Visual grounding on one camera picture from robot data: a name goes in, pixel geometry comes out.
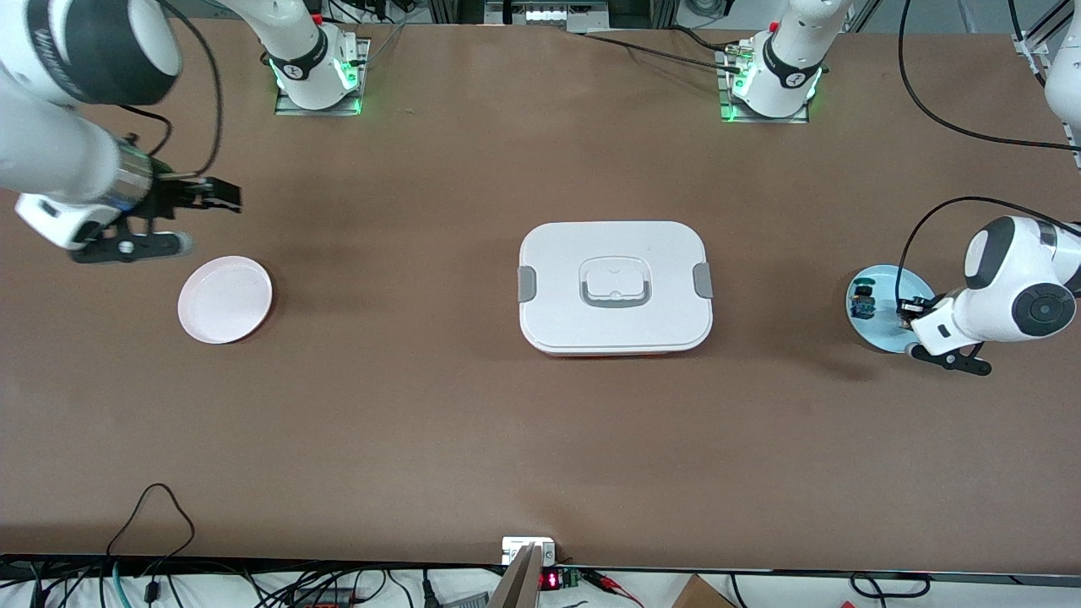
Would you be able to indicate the light blue round plate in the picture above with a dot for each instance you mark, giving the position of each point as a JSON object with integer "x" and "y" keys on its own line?
{"x": 882, "y": 333}

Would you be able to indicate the white lunch box grey clips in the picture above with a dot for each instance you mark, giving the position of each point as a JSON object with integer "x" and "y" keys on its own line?
{"x": 616, "y": 325}

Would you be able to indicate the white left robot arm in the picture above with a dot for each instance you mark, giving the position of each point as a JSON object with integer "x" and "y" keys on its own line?
{"x": 1013, "y": 287}

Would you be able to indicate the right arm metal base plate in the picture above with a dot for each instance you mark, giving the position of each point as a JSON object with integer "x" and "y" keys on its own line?
{"x": 363, "y": 76}

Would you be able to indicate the pink round plate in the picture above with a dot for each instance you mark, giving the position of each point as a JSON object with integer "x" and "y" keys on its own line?
{"x": 224, "y": 300}

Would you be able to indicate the red clip leads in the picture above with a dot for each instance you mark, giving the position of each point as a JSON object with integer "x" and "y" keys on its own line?
{"x": 612, "y": 584}

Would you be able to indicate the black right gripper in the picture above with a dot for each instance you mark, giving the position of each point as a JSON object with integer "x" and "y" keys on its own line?
{"x": 171, "y": 197}

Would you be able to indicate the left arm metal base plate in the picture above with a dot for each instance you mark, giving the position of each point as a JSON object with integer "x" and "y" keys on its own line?
{"x": 725, "y": 84}

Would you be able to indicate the red digit display module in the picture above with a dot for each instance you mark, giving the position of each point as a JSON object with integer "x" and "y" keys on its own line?
{"x": 551, "y": 580}

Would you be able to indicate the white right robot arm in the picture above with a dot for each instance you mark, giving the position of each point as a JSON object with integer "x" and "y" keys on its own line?
{"x": 51, "y": 160}

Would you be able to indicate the small white box device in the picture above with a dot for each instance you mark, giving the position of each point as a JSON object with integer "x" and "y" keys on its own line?
{"x": 515, "y": 549}

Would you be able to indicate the brown cardboard piece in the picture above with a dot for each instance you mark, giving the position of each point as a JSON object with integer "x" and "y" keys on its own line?
{"x": 701, "y": 595}

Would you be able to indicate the small dark toy part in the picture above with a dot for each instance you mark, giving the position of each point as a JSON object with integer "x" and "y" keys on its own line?
{"x": 863, "y": 302}

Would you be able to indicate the grey wedge bracket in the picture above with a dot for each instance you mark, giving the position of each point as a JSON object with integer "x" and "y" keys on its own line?
{"x": 519, "y": 587}

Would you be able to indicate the white power strip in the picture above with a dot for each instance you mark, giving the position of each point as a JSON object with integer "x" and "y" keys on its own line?
{"x": 549, "y": 15}

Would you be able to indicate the aluminium frame profile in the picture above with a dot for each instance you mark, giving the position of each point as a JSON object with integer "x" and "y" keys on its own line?
{"x": 1034, "y": 40}

